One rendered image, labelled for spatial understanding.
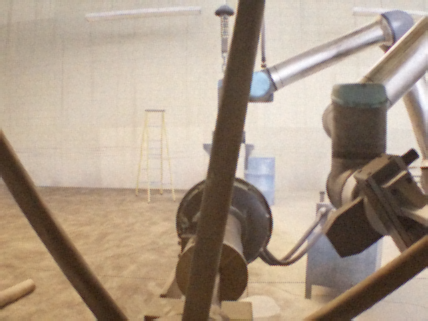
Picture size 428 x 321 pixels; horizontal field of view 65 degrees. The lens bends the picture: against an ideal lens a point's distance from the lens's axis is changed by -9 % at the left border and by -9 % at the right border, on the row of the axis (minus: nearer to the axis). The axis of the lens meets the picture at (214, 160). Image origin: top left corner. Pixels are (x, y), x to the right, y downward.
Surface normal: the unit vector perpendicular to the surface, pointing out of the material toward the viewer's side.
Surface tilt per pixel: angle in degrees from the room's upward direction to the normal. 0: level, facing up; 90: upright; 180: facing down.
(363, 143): 90
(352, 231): 90
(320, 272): 90
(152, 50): 90
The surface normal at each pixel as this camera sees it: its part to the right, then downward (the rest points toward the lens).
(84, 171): -0.08, 0.05
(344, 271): -0.50, 0.05
